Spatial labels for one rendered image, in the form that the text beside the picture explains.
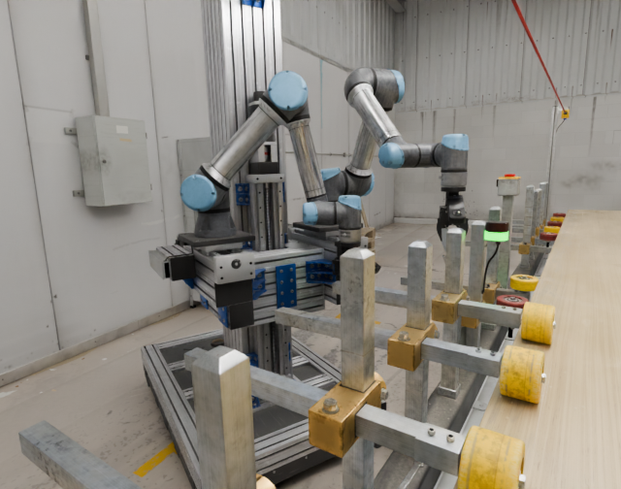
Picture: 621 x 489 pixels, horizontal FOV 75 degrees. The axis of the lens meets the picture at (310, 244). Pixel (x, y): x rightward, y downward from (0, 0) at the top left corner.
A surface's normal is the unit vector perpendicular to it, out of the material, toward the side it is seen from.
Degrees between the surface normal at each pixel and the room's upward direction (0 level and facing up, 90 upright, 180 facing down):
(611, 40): 90
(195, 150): 90
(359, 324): 90
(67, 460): 0
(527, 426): 0
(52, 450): 0
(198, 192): 95
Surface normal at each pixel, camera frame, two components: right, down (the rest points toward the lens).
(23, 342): 0.88, 0.07
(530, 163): -0.48, 0.18
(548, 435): -0.03, -0.98
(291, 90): 0.07, 0.09
